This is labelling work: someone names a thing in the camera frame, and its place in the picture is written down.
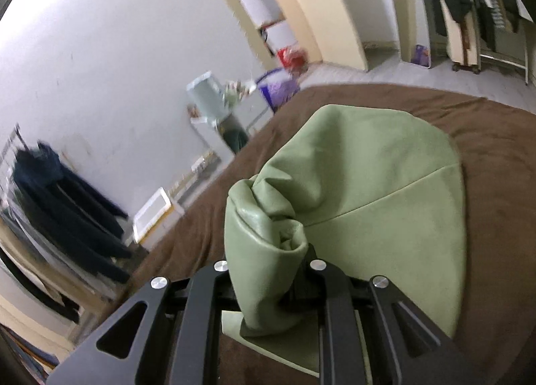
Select red bag in hallway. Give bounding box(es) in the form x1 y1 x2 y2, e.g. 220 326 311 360
277 47 309 75

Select metal clothes rack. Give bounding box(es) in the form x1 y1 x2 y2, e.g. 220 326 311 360
471 0 532 83

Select white flat box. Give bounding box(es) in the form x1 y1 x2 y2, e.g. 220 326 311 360
133 187 185 251

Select dark navy hanging clothes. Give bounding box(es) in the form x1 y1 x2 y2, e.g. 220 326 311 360
13 142 132 283

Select pale green humidifier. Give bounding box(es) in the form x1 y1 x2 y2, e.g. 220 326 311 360
186 71 229 121

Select cream open door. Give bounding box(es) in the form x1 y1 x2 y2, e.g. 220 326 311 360
297 0 368 71

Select brown bed blanket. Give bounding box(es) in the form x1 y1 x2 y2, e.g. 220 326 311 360
125 84 535 384

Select green zip-up jacket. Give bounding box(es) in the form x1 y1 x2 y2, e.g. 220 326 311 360
222 105 466 375

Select clothes hanging on rack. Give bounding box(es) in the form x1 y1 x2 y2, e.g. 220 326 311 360
479 0 520 52

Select standing floor mirror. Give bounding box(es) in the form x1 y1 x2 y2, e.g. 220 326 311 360
393 0 431 68

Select white power strip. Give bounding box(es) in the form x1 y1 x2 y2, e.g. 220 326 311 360
191 150 220 175

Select white bedside cabinet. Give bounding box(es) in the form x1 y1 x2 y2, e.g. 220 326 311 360
191 88 273 158

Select beige suitcase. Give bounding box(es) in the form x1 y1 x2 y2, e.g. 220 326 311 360
440 0 481 75

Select purple plastic bag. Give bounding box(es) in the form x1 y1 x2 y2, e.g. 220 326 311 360
255 67 301 112

